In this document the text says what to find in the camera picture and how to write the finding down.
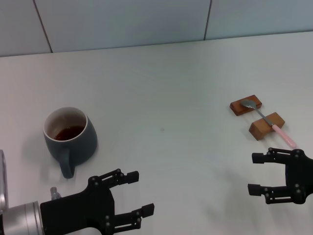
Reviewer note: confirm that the dark brown tea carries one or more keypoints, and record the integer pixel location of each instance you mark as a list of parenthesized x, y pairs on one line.
[(69, 133)]

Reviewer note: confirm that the notched wooden block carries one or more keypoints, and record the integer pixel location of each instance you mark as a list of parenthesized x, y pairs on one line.
[(259, 128)]

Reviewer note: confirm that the grey ceramic cup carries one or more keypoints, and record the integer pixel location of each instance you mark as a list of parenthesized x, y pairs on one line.
[(83, 149)]

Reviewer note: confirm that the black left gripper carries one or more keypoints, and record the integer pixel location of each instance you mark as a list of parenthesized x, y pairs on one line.
[(73, 210)]

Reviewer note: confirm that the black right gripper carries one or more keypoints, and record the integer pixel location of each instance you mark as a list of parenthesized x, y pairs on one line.
[(302, 173)]

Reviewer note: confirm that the flat wooden block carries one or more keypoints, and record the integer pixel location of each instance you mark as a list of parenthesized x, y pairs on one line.
[(237, 109)]

